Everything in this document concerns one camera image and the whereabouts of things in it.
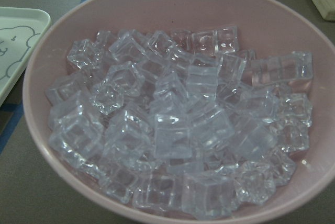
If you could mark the pink bowl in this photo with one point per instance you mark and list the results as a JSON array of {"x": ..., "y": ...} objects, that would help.
[{"x": 267, "y": 26}]

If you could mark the clear ice cubes pile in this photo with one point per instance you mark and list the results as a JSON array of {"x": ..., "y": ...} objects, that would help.
[{"x": 182, "y": 122}]

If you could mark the cream bear tray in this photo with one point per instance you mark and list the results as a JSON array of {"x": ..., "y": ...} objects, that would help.
[{"x": 21, "y": 29}]

